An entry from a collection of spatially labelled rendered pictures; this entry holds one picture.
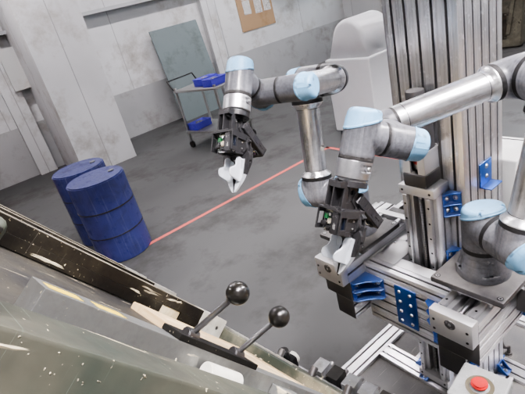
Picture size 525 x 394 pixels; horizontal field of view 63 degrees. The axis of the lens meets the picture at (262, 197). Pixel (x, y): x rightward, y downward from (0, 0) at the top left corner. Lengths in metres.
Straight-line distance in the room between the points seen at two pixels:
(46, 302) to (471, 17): 1.28
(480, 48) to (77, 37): 6.64
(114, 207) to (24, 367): 3.88
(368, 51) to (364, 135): 4.57
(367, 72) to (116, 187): 3.17
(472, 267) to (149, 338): 1.02
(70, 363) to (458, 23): 1.27
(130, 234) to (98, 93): 3.75
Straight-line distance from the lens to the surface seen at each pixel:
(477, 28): 1.48
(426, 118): 1.12
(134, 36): 9.40
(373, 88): 5.47
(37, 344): 0.29
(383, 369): 2.31
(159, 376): 0.35
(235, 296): 0.67
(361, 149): 0.90
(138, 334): 0.64
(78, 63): 7.51
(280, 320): 0.76
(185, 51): 9.55
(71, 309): 0.58
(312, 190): 1.65
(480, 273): 1.41
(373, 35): 5.57
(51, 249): 1.22
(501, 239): 1.26
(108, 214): 4.16
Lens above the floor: 1.93
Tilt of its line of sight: 24 degrees down
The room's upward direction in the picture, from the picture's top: 15 degrees counter-clockwise
